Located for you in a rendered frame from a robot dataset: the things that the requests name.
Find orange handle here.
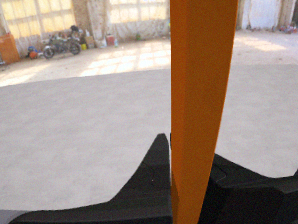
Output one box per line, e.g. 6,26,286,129
170,0,238,224

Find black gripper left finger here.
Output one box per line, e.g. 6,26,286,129
9,133,173,224

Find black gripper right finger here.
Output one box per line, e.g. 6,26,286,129
197,153,298,224

